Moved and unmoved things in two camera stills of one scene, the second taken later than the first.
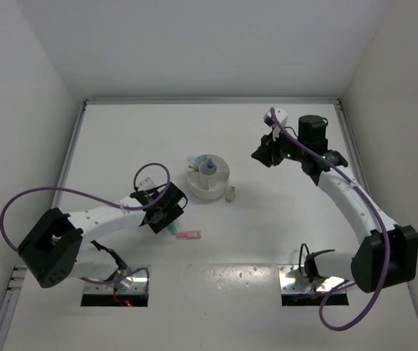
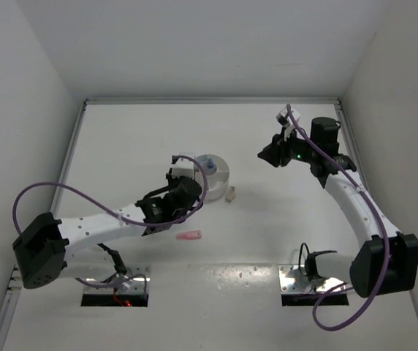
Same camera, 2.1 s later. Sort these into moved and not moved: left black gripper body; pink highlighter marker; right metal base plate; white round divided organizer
Moved: left black gripper body
Not moved: pink highlighter marker; right metal base plate; white round divided organizer
